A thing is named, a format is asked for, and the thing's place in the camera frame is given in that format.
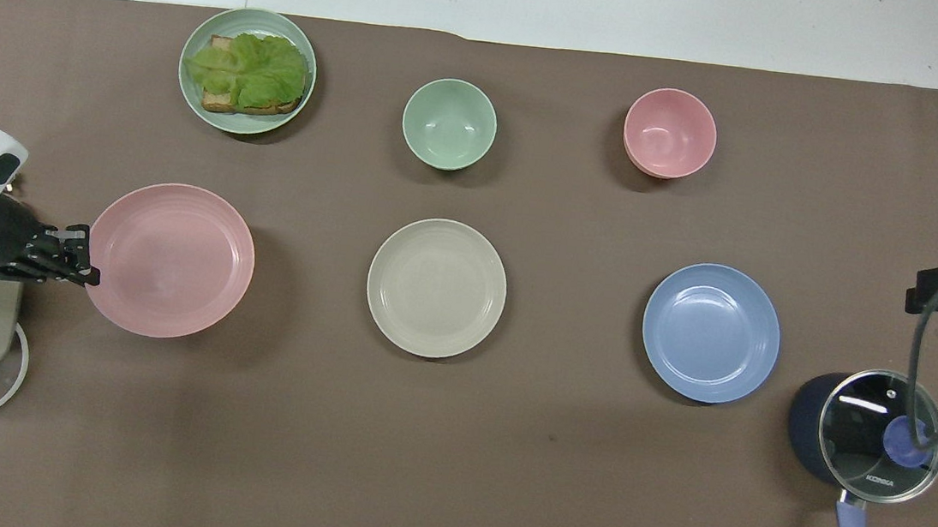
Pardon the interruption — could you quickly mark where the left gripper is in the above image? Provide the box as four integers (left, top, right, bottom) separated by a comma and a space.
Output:
0, 195, 109, 290

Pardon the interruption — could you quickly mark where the pink plate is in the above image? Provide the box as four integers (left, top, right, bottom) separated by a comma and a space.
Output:
80, 175, 262, 347

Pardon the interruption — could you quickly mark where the green plate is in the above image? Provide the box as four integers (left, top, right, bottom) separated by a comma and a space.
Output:
172, 1, 323, 142

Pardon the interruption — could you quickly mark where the toast slice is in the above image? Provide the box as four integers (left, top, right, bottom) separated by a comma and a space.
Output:
200, 33, 311, 122

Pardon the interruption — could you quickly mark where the green lettuce leaf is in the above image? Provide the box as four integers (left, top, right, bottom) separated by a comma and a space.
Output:
181, 27, 314, 116

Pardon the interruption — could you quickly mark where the beige plate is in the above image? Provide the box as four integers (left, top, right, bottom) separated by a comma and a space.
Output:
360, 213, 514, 366

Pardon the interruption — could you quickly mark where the green bowl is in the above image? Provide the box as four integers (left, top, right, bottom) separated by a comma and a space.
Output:
397, 75, 502, 176

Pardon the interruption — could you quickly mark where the pink bowl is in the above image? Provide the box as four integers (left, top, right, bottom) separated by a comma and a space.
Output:
618, 84, 721, 184

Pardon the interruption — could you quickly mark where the blue plate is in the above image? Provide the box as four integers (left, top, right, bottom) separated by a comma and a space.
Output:
636, 257, 787, 410

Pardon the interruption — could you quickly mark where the glass lid purple knob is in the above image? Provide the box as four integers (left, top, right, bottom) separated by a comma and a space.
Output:
811, 364, 938, 510

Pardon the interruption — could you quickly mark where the dark blue pot lavender handle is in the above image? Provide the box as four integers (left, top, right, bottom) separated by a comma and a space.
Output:
779, 362, 938, 527

